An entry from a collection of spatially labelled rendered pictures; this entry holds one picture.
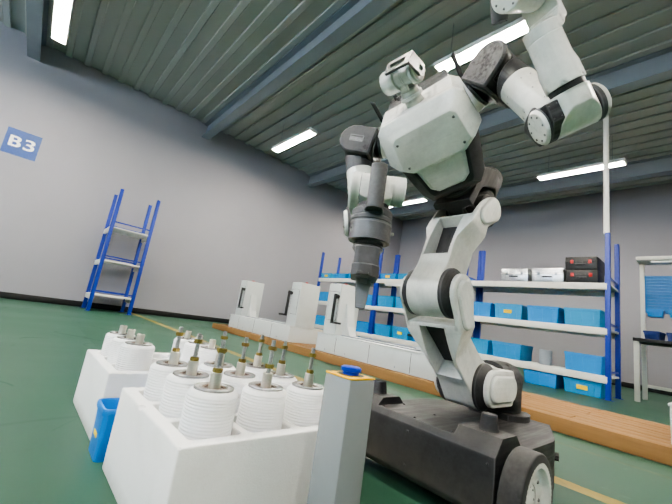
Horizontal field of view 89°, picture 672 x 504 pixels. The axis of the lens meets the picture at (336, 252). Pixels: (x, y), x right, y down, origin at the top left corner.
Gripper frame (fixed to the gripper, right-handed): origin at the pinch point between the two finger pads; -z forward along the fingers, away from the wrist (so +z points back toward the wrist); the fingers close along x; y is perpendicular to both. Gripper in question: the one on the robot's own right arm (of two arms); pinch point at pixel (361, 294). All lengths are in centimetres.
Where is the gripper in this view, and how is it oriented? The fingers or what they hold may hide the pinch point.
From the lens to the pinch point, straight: 71.2
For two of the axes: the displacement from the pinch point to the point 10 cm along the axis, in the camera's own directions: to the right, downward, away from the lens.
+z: 1.5, -9.7, 1.9
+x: -0.6, -2.0, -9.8
